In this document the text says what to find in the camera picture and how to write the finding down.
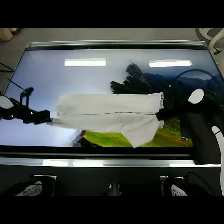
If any pale grey shirt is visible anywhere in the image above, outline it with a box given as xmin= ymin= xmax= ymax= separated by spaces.
xmin=46 ymin=92 xmax=166 ymax=149

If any white chair base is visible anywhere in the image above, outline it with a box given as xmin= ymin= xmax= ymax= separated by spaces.
xmin=194 ymin=27 xmax=224 ymax=56

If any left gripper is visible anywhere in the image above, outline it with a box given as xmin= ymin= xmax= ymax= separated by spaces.
xmin=31 ymin=109 xmax=53 ymax=126

